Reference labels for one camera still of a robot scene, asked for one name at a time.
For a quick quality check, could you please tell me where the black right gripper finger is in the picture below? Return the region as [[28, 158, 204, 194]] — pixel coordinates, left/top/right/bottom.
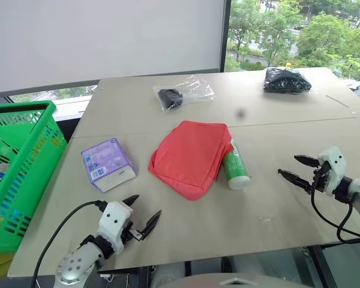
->
[[293, 154, 320, 169], [277, 169, 314, 194]]

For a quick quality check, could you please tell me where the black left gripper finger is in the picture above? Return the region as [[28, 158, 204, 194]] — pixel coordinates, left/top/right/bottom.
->
[[122, 194, 140, 208], [139, 209, 163, 241]]

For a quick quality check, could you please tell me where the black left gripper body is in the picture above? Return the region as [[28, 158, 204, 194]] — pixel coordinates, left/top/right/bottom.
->
[[119, 220, 143, 244]]

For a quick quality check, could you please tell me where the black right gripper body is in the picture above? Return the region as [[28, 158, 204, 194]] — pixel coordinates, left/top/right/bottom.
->
[[310, 161, 332, 194]]

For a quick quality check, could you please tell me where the green plastic shopping basket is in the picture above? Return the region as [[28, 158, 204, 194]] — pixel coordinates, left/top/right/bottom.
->
[[0, 100, 68, 256]]

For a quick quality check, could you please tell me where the purple tissue pack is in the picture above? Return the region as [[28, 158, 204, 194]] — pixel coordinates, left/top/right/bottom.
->
[[80, 137, 137, 194]]

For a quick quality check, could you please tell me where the green white bottle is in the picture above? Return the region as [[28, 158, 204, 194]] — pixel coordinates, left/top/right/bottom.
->
[[221, 139, 253, 191]]

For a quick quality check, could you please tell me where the red fabric pouch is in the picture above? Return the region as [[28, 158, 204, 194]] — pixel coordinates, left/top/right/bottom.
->
[[148, 120, 233, 202]]

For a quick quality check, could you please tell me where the black filled plastic bag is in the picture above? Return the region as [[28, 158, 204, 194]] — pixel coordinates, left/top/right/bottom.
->
[[263, 66, 313, 95]]

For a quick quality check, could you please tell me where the grey robot torso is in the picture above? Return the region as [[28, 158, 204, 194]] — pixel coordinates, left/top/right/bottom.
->
[[151, 263, 322, 288]]

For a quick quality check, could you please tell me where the clear bag with black item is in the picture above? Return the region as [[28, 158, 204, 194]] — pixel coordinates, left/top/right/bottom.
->
[[152, 75, 216, 115]]

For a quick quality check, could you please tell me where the white roller blind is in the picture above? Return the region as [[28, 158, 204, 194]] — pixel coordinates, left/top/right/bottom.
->
[[0, 0, 226, 94]]

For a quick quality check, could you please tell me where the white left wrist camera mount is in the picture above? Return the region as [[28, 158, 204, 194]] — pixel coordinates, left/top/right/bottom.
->
[[97, 201, 134, 255]]

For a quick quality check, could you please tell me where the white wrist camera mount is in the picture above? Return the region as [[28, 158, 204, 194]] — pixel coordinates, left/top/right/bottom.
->
[[97, 201, 134, 255], [317, 146, 348, 198]]

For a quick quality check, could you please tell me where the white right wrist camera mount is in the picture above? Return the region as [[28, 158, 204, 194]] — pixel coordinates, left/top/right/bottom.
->
[[317, 146, 348, 198]]

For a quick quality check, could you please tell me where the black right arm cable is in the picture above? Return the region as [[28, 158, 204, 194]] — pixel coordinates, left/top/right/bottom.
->
[[310, 179, 360, 245]]

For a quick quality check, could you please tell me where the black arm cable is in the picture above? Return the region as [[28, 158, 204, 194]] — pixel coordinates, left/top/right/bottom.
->
[[29, 200, 107, 288], [310, 179, 360, 245]]

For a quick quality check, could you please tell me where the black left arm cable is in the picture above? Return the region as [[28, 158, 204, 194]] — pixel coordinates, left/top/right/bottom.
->
[[29, 200, 107, 288]]

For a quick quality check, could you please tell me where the black window frame post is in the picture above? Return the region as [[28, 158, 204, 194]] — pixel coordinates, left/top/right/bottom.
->
[[218, 0, 232, 73]]

